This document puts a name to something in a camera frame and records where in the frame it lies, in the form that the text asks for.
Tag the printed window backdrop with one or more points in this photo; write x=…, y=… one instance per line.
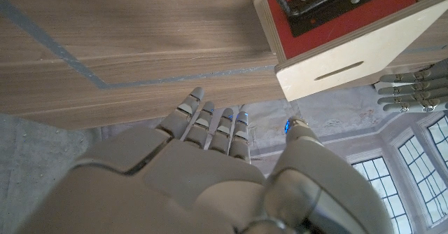
x=350, y=122

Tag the pale wooden box shell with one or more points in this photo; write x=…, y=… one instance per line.
x=367, y=59

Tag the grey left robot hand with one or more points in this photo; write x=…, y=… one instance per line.
x=420, y=90

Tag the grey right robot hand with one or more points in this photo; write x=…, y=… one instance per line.
x=196, y=181

